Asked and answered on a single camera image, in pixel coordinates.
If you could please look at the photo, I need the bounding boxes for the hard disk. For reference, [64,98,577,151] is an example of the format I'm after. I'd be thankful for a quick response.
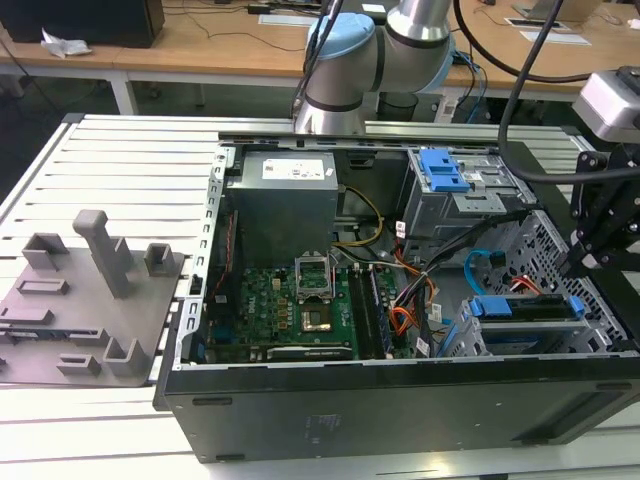
[469,293,585,324]

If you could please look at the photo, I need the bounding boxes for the perforated metal disk bay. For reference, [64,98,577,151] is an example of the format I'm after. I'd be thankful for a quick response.
[439,209,634,359]

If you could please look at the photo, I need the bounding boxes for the blue drive latch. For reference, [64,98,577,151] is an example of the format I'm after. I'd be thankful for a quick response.
[420,149,471,194]

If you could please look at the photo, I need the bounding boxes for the metal optical drive cage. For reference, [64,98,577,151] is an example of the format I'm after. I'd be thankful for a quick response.
[404,147,539,251]

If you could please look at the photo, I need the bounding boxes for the black bin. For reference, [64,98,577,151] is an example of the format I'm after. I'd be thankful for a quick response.
[377,92,420,122]

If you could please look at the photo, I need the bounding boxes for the black PC case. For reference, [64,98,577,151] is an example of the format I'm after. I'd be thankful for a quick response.
[152,129,640,464]

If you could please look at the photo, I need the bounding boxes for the CPU socket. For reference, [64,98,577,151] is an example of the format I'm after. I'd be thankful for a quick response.
[299,305,335,335]

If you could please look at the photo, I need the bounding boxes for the metal socket cover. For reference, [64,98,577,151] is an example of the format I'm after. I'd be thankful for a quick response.
[294,254,335,302]

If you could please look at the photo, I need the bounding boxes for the grey power supply unit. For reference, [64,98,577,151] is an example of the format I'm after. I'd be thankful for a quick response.
[223,149,342,254]

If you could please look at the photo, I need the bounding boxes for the black graphics card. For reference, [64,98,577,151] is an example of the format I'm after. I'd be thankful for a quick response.
[266,343,355,362]

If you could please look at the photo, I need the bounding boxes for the green motherboard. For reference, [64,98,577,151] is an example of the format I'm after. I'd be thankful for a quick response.
[203,263,419,362]

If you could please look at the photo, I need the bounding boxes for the wooden desk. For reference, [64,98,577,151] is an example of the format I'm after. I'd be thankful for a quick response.
[0,0,640,104]

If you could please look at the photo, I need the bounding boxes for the grey parts rack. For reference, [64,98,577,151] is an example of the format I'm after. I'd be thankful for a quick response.
[0,208,187,389]

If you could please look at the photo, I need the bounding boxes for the black computer box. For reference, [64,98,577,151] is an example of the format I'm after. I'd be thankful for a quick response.
[0,0,166,50]

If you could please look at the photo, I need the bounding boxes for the crumpled white paper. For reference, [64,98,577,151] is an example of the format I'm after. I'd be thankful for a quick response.
[39,27,95,60]

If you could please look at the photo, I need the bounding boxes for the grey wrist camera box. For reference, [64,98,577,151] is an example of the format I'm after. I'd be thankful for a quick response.
[572,68,640,145]

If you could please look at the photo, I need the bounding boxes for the orange wire with black plug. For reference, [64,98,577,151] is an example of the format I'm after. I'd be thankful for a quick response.
[509,273,539,297]

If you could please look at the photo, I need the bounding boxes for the thick black cable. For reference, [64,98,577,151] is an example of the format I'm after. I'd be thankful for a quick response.
[449,0,594,84]
[497,0,584,186]

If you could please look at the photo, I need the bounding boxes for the blue disk wire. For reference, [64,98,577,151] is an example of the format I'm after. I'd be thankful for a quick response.
[463,248,505,297]

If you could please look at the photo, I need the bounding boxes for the black cable bundle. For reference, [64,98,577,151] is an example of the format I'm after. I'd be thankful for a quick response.
[394,209,531,359]

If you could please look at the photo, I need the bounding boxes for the yellow power wires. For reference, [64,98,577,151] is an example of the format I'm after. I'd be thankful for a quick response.
[332,186,386,248]

